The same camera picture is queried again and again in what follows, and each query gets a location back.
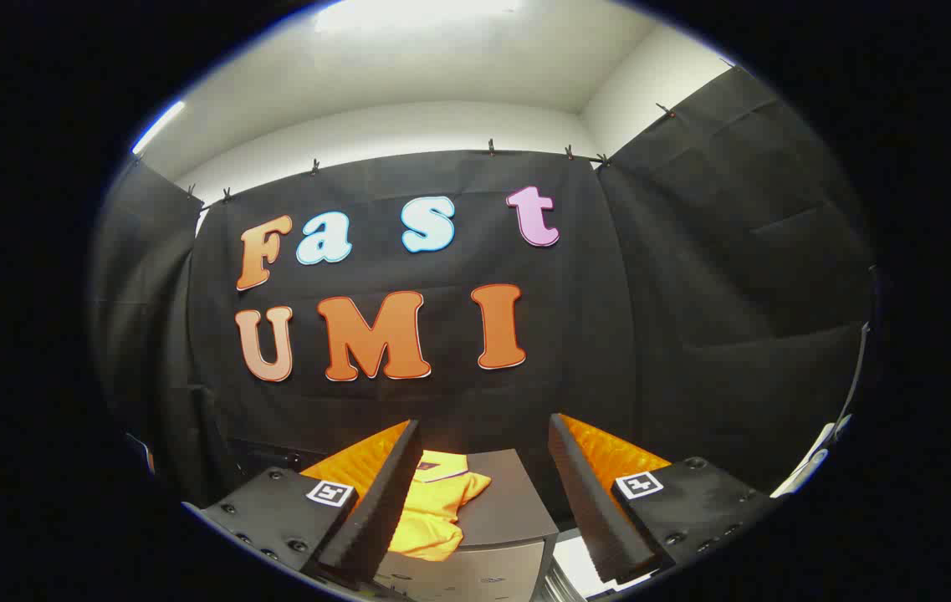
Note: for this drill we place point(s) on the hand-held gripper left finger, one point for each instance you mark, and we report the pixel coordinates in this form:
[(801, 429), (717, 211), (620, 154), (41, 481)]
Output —
[(375, 510)]

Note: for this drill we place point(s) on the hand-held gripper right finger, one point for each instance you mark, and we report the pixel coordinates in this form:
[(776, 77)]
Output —
[(588, 510)]

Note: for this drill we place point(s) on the yellow polo shirt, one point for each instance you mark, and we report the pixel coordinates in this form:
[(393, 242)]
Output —
[(437, 510)]

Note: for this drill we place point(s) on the grey cabinet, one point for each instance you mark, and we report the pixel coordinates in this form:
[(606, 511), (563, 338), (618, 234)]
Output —
[(508, 502)]

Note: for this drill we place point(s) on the black backdrop cloth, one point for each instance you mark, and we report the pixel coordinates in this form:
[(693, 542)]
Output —
[(676, 334)]

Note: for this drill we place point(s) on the white panel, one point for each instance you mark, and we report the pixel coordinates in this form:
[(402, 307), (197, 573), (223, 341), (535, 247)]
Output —
[(810, 464)]

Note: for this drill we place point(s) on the ceiling strip light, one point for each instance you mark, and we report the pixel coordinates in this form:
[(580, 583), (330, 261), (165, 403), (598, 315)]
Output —
[(157, 127)]

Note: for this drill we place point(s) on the ceiling panel light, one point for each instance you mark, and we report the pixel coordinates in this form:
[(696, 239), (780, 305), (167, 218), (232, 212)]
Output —
[(416, 12)]

